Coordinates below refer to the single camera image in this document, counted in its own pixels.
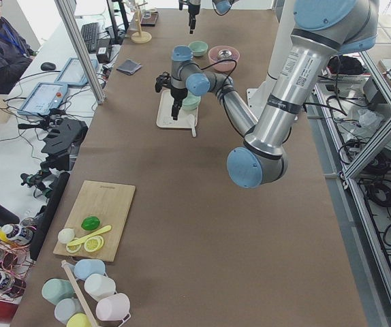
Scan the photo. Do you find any grey folded cloth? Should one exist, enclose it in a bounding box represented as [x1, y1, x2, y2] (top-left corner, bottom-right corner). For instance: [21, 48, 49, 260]
[116, 59, 142, 76]

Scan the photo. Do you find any lemon slice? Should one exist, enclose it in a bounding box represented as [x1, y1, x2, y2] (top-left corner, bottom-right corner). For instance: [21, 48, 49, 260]
[84, 235, 104, 253]
[65, 244, 82, 253]

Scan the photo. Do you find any white ceramic spoon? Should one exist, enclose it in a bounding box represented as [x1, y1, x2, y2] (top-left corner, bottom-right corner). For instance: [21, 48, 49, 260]
[187, 114, 197, 138]

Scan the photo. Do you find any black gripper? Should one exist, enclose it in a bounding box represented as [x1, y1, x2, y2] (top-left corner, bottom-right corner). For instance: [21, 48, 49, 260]
[178, 0, 201, 34]
[155, 72, 187, 120]

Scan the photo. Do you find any cream serving tray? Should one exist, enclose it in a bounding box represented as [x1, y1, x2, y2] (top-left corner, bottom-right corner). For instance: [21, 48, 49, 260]
[156, 89, 198, 129]

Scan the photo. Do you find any pale green cup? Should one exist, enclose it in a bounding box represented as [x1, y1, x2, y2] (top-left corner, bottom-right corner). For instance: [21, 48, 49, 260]
[42, 279, 74, 305]

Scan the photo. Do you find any computer mouse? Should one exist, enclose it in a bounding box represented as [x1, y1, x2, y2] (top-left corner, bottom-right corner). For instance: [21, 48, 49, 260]
[40, 62, 56, 72]

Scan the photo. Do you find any blue teach pendant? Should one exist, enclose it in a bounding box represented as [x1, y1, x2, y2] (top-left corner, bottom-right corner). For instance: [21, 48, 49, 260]
[54, 57, 88, 87]
[17, 82, 68, 116]

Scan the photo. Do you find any black keyboard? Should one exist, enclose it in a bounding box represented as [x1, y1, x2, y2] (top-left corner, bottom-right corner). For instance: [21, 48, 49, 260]
[80, 22, 99, 53]

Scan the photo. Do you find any wooden mug tree stand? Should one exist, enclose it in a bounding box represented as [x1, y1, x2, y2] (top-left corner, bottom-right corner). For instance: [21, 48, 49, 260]
[128, 0, 152, 44]

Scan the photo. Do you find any green lime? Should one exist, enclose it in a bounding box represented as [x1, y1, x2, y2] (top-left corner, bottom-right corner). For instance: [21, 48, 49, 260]
[81, 216, 101, 231]

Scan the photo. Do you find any pink bowl with ice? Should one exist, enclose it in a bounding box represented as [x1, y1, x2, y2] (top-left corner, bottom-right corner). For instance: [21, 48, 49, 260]
[208, 46, 240, 72]

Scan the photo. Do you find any green bowl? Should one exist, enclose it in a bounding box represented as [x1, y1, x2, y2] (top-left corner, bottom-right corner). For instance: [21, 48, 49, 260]
[183, 93, 201, 103]
[188, 41, 208, 57]
[181, 102, 200, 111]

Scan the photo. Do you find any green bowl on tray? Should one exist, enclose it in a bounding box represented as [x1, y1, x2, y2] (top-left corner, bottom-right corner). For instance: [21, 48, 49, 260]
[181, 102, 200, 111]

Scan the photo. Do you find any black tray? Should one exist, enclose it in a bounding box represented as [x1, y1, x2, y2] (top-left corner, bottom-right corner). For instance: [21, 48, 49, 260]
[141, 12, 159, 27]

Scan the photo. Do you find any yellow plastic knife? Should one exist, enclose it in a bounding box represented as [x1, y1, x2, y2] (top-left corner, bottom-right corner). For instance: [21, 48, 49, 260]
[67, 225, 112, 246]

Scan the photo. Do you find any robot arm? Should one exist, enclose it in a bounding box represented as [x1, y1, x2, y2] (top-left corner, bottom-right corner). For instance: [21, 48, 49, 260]
[178, 0, 236, 34]
[155, 1, 379, 188]

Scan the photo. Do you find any yellow cup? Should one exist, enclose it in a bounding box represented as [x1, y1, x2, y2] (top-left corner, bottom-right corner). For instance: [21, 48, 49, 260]
[66, 313, 91, 327]

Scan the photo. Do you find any blue cup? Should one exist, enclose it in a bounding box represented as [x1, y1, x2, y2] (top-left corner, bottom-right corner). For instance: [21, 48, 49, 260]
[74, 259, 106, 280]

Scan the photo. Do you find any grey cup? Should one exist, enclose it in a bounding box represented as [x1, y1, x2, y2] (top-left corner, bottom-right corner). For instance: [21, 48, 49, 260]
[54, 298, 84, 324]

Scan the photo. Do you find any bamboo cutting board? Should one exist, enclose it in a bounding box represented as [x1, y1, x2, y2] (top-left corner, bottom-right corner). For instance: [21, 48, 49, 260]
[53, 181, 136, 262]

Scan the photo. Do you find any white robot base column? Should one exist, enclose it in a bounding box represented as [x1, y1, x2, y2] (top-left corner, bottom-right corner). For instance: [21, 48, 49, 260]
[247, 0, 295, 118]

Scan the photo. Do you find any white cup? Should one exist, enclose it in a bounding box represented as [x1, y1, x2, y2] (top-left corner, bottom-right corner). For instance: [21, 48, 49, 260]
[84, 273, 116, 301]

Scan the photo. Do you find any pink cup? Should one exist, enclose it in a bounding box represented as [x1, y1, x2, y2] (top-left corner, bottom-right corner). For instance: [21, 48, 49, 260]
[95, 293, 131, 321]

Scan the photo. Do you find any aluminium frame post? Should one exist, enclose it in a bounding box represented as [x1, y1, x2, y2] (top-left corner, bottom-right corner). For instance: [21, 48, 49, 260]
[54, 0, 106, 105]

